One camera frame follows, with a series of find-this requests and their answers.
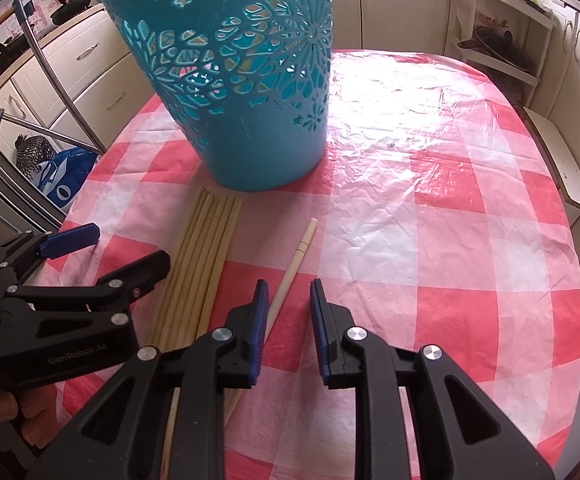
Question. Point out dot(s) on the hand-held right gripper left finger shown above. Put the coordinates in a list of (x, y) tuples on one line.
[(256, 340)]

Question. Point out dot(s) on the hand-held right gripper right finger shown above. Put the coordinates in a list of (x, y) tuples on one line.
[(322, 340)]

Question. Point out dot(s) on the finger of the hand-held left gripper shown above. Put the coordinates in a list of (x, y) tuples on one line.
[(139, 275), (69, 239)]

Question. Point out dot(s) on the bundle of wooden chopsticks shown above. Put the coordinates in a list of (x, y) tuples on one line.
[(194, 270)]

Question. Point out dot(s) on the pale wooden chopstick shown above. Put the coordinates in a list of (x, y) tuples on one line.
[(292, 270)]

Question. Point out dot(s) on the teal plastic cutout basket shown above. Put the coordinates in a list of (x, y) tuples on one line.
[(260, 150)]

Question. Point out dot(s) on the person's left hand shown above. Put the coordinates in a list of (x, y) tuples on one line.
[(34, 412)]

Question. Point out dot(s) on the blue plastic bag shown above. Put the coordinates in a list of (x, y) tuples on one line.
[(62, 180)]

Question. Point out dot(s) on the black mesh bag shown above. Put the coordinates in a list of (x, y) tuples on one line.
[(32, 152)]

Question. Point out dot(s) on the cream drawer unit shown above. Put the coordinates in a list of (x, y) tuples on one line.
[(94, 80)]

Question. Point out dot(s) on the red white checkered tablecloth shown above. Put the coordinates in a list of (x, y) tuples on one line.
[(420, 210)]

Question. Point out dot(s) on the dark cooking pot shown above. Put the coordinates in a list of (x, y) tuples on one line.
[(4, 51)]

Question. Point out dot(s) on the black frying pan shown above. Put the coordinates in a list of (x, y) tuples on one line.
[(72, 8)]

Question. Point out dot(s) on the wooden stool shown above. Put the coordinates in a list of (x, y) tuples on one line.
[(560, 160)]

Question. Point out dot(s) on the white shelf rack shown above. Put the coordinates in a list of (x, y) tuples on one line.
[(512, 74)]

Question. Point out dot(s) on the cream kitchen cabinet doors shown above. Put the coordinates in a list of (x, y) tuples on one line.
[(400, 10)]

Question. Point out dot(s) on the dark pan lid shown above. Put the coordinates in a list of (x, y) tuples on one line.
[(500, 46)]

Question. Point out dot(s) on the metal frame chair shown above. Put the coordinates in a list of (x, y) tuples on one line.
[(49, 70)]

